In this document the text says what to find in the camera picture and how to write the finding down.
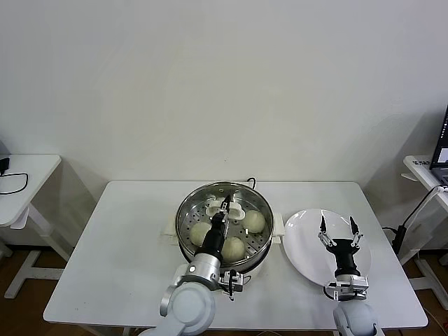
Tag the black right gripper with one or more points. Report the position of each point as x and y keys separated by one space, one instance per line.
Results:
x=344 y=255

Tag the black power adapter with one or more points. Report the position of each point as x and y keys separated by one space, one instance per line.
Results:
x=4 y=165

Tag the white steamed baozi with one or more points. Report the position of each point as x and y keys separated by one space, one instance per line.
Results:
x=199 y=234
x=235 y=249
x=217 y=202
x=254 y=221

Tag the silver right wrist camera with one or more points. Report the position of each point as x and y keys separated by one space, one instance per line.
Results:
x=350 y=287

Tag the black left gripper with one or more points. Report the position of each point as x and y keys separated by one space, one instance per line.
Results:
x=215 y=238

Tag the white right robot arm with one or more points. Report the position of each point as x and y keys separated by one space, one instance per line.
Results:
x=355 y=318

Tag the dark laptop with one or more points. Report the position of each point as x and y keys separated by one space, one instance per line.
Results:
x=441 y=154

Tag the white side table with laptop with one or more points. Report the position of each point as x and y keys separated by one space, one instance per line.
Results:
x=423 y=182

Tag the white furniture foot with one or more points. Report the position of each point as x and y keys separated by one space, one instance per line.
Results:
x=4 y=249

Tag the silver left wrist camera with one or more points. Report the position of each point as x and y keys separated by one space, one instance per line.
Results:
x=235 y=280

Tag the stainless perforated steamer basket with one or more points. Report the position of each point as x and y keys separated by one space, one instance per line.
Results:
x=259 y=259

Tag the white round plate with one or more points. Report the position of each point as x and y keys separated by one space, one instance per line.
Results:
x=301 y=245

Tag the white side table with adapter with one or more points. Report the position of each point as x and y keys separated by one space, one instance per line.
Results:
x=31 y=175

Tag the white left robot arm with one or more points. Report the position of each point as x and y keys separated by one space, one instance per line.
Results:
x=189 y=308

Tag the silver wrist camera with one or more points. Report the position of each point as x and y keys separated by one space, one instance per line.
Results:
x=350 y=287
x=235 y=280

